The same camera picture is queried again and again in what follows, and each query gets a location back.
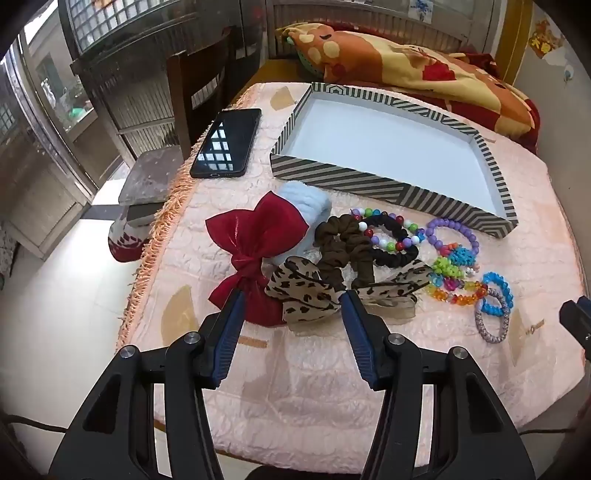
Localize glass display cabinet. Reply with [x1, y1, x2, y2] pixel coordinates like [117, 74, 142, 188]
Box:
[0, 32, 125, 259]

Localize blue bead bracelet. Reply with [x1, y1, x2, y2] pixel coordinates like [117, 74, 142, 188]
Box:
[480, 271, 514, 317]

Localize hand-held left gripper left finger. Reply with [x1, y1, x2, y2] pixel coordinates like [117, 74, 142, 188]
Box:
[48, 288, 247, 480]

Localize rainbow translucent bead bracelet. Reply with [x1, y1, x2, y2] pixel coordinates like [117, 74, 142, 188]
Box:
[427, 270, 489, 306]

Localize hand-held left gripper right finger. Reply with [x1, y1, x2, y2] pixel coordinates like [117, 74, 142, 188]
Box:
[339, 290, 536, 480]

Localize red white patterned cloth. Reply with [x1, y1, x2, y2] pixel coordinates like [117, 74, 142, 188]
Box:
[108, 203, 162, 264]

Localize multicolour round bead bracelet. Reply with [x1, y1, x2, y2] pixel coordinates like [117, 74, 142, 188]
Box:
[350, 208, 426, 252]

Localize leopard print bow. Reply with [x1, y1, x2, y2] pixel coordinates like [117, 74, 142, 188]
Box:
[264, 256, 434, 337]

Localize black scrunchie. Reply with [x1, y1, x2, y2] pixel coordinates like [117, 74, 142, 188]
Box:
[365, 215, 421, 268]

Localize red fabric bow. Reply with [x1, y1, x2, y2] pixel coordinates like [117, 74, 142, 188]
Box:
[205, 194, 310, 328]

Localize striped cardboard box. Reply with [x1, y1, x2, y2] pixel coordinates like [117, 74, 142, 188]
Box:
[270, 82, 520, 239]

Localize metal grille door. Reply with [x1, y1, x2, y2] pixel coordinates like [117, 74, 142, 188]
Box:
[60, 0, 232, 162]

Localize dark wooden chair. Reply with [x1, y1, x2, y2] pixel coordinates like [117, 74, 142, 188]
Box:
[166, 25, 259, 160]

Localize turquoise small bead bracelet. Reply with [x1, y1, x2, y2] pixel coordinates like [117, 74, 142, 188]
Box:
[443, 244, 478, 268]

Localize pink quilted tablecloth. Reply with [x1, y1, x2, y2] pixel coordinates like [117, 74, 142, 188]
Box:
[115, 82, 587, 476]

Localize purple bead bracelet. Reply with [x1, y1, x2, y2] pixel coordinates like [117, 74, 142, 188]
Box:
[426, 218, 481, 254]

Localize red yellow wall decoration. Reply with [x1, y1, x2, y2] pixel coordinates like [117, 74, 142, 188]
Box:
[529, 18, 564, 58]

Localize orange yellow patterned blanket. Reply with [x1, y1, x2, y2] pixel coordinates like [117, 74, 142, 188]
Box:
[276, 21, 541, 155]

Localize brown scrunchie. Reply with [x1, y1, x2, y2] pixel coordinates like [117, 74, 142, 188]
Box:
[314, 215, 377, 289]

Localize purple white woven bracelet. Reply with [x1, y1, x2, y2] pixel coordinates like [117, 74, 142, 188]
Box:
[475, 287, 511, 344]

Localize black smartphone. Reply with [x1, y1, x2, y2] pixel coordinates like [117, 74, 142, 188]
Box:
[189, 108, 262, 179]

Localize grey stool cushion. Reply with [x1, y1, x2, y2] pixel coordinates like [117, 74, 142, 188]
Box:
[117, 148, 185, 206]

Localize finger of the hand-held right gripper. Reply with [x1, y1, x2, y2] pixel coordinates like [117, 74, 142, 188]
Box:
[558, 295, 591, 365]

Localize black cable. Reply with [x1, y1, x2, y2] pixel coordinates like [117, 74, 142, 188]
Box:
[0, 413, 65, 435]

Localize green bead bracelet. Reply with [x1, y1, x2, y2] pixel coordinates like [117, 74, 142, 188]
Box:
[431, 256, 465, 280]

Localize light blue fluffy scrunchie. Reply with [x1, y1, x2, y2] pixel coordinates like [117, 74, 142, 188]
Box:
[277, 180, 332, 259]

